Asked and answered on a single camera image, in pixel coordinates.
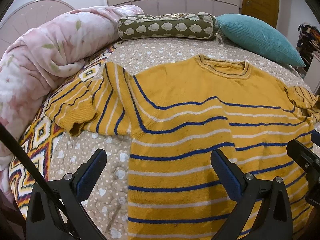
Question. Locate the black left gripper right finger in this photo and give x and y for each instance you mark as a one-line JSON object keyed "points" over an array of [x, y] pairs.
{"points": [[274, 217]]}

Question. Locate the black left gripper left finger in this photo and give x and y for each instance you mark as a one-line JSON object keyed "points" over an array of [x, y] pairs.
{"points": [[46, 221]]}

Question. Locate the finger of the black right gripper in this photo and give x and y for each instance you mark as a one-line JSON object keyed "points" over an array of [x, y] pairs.
{"points": [[309, 162]]}

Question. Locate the yellow striped knit sweater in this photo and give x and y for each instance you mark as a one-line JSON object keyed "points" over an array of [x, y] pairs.
{"points": [[178, 113]]}

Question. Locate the beige dotted quilted bedspread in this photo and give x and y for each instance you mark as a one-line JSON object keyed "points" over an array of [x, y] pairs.
{"points": [[107, 204]]}

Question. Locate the white cluttered shelf unit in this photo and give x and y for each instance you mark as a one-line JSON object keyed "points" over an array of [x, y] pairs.
{"points": [[308, 48]]}

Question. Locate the pink floral duvet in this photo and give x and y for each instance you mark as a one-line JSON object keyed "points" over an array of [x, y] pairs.
{"points": [[48, 88]]}

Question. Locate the brown wooden door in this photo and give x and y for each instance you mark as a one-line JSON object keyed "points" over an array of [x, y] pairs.
{"points": [[265, 10]]}

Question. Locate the green hedgehog bolster pillow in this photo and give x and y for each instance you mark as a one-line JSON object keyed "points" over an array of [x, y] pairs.
{"points": [[200, 26]]}

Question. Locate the pink rounded headboard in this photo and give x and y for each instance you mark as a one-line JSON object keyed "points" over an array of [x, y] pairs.
{"points": [[31, 15]]}

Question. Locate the teal corduroy cushion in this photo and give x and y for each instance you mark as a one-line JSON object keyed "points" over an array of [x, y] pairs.
{"points": [[260, 38]]}

